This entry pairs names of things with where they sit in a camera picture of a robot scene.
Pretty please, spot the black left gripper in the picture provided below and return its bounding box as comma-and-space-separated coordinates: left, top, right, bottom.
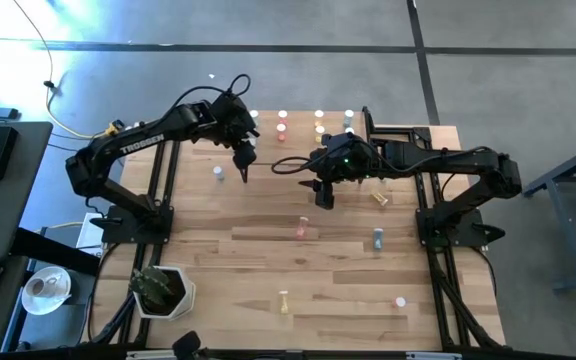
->
211, 92, 261, 184

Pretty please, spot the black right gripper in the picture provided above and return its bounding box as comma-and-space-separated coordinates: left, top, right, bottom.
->
298, 133, 384, 210

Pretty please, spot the white hexagonal plant pot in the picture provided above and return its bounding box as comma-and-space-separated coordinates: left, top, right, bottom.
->
131, 264, 197, 321

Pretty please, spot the green succulent plant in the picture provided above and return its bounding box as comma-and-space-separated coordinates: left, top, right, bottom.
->
130, 266, 177, 309

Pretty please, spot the white paper sheet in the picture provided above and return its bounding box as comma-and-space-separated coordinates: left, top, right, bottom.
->
75, 212, 107, 251

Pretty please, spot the dark grey desk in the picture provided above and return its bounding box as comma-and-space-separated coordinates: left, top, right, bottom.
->
0, 121, 54, 264

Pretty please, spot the white coffee cup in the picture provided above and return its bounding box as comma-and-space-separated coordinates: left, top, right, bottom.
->
26, 276, 54, 300

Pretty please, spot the blue-grey metal stand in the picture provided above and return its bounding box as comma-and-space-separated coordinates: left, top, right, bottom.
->
522, 137, 576, 294

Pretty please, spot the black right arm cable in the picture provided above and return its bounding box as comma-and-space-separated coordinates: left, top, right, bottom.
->
271, 155, 325, 176

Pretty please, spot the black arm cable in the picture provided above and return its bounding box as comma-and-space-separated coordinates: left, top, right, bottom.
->
160, 73, 253, 126
271, 155, 325, 176

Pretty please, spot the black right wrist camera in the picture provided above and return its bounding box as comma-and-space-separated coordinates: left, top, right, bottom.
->
320, 133, 357, 164

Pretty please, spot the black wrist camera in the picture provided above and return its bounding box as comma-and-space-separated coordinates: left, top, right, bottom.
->
320, 133, 357, 164
212, 94, 249, 124

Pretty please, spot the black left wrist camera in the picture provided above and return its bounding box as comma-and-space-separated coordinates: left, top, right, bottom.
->
212, 94, 249, 124

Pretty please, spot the black aluminium rig frame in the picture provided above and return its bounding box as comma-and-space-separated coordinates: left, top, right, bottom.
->
87, 122, 507, 351

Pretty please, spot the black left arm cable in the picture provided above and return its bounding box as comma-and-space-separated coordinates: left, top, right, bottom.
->
160, 73, 253, 126

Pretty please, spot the yellow cable plug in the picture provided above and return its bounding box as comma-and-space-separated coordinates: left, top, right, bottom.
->
103, 119, 125, 139

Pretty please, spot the silver metal bracket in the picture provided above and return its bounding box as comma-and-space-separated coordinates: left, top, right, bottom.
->
406, 352, 462, 360
126, 349, 184, 360

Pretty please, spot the yellow floor cable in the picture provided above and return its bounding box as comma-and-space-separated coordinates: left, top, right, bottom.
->
11, 0, 119, 140

